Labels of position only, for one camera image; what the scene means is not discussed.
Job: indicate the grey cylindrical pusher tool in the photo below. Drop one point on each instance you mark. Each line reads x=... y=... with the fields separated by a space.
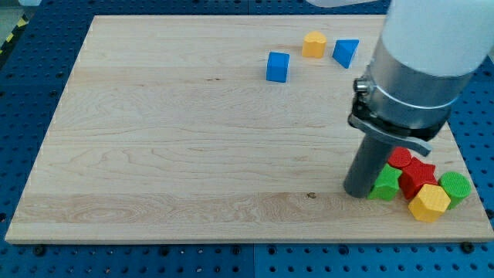
x=371 y=157

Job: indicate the yellow heart block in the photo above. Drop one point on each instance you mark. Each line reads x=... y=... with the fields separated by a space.
x=314 y=45

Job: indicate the red circle block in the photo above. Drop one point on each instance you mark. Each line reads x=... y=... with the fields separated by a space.
x=400 y=158

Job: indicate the wooden board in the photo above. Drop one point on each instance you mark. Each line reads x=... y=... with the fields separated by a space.
x=168 y=132

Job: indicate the blue triangle block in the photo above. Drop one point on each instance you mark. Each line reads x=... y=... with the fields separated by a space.
x=344 y=51

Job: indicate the blue cube block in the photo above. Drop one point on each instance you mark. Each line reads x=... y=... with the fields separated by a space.
x=277 y=67

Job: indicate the green star block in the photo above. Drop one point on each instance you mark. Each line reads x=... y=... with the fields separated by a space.
x=386 y=185

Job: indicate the green circle block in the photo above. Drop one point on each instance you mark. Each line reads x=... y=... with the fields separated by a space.
x=457 y=187

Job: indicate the red star block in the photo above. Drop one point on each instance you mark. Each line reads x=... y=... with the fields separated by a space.
x=414 y=176

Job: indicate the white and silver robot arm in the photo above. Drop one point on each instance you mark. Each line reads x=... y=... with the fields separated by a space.
x=425 y=55

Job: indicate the yellow hexagon block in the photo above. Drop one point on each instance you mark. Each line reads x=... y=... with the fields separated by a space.
x=429 y=204

